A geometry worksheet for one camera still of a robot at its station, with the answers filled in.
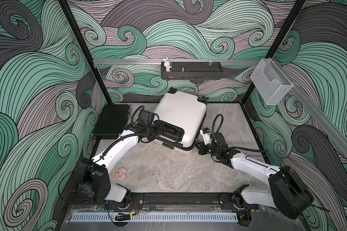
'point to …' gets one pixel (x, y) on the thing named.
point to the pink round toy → (121, 174)
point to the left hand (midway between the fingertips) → (164, 129)
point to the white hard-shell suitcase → (184, 110)
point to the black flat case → (112, 121)
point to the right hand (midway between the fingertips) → (194, 145)
